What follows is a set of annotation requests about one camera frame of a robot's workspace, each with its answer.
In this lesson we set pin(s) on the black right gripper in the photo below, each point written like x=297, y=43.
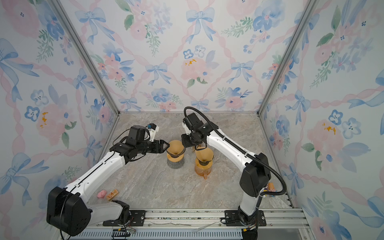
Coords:
x=185, y=144

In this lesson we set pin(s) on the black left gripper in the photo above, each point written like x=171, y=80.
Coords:
x=157, y=144

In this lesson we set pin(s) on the grey glass dripper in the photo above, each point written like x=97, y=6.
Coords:
x=175, y=158

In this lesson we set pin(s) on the brown paper coffee filter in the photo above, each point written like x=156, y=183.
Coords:
x=204, y=154

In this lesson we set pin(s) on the clear grey glass carafe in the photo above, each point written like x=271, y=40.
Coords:
x=175, y=165

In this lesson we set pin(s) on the wooden ring holder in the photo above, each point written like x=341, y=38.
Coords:
x=203, y=165

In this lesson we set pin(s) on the orange glass carafe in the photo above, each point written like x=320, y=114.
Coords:
x=203, y=171

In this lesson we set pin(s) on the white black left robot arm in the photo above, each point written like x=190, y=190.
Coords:
x=67, y=208

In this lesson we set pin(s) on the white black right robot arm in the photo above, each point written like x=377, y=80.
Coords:
x=255, y=170

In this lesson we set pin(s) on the small wooden toy block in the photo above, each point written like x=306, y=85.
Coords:
x=112, y=195

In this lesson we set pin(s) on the pink small toy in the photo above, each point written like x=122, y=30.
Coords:
x=102, y=194

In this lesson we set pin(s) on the colourful small toy figures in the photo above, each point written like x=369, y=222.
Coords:
x=271, y=187

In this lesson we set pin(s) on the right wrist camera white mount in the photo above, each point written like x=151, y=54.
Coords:
x=187, y=130

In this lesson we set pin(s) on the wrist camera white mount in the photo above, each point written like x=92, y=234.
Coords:
x=153, y=129
x=187, y=130

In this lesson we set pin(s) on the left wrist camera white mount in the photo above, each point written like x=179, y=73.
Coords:
x=153, y=129

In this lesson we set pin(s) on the aluminium mounting rail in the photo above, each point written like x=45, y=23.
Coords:
x=195, y=224

